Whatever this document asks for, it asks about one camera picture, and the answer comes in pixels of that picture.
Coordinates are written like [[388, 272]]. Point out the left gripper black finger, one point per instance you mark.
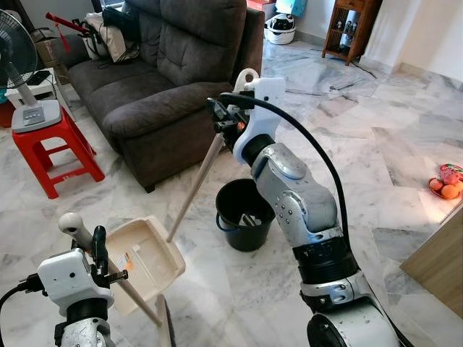
[[99, 249]]

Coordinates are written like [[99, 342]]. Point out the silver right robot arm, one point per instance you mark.
[[304, 217]]

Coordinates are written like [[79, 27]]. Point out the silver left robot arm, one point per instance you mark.
[[83, 329]]

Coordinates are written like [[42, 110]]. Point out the dark brown fabric sofa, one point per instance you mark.
[[181, 65]]

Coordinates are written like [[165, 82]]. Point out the light wooden panel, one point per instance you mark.
[[438, 264]]

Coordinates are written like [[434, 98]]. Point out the black plastic bucket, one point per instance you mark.
[[246, 217]]

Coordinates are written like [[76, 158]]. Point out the orange fruits with red packet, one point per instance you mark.
[[447, 184]]

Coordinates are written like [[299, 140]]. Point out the red plastic stool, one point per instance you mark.
[[51, 148]]

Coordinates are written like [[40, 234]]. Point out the red box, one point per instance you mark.
[[260, 3]]

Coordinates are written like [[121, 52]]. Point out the teal bag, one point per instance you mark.
[[291, 6]]

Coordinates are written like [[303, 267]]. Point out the black bag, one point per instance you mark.
[[132, 20]]

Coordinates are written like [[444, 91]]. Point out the beige bag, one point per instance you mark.
[[108, 40]]

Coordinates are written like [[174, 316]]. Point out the brown wooden shelf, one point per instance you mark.
[[351, 32]]

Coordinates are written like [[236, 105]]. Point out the grey standing fan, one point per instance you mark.
[[32, 116]]

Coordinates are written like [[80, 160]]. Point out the red long stick with tassel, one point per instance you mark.
[[69, 22]]

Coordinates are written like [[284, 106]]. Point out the black phone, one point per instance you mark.
[[37, 77]]

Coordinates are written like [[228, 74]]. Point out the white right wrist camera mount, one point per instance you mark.
[[262, 119]]

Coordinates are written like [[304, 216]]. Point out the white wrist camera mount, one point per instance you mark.
[[262, 119], [72, 278]]

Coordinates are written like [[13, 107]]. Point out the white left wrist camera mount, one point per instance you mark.
[[72, 278]]

